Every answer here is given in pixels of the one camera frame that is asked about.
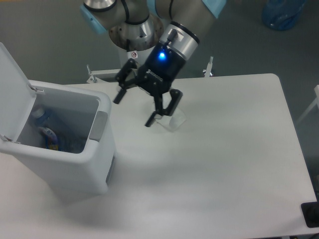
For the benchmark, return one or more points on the blue yellow snack wrapper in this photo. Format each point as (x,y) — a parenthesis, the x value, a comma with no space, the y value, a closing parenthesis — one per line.
(52,145)

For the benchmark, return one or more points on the clear plastic water bottle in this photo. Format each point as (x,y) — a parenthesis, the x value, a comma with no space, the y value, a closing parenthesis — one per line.
(53,128)

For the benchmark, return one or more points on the white trash can lid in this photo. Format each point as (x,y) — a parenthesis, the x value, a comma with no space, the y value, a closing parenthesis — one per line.
(17,97)

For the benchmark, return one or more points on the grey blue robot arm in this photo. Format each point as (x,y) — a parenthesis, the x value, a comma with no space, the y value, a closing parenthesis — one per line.
(170,30)

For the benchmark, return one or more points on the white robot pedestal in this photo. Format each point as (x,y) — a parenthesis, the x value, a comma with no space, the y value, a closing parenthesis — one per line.
(136,41)

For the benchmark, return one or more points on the clear plastic packaging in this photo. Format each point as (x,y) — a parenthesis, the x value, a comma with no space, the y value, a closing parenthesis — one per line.
(172,123)

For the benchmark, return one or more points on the blue plastic bag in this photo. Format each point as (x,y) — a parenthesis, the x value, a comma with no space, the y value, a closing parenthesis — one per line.
(282,15)

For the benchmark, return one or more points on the white pedestal base frame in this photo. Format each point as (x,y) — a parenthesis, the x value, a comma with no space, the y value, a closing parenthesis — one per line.
(100,76)

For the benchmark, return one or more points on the white frame at right edge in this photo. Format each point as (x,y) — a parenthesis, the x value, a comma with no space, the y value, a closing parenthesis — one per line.
(312,105)

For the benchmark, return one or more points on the white trash can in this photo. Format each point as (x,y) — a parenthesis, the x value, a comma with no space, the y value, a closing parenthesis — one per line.
(87,113)

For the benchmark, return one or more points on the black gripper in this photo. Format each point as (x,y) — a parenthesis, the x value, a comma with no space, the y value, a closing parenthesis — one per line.
(162,72)

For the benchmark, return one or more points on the black device at table edge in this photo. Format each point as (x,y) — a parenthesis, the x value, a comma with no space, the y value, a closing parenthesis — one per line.
(310,212)

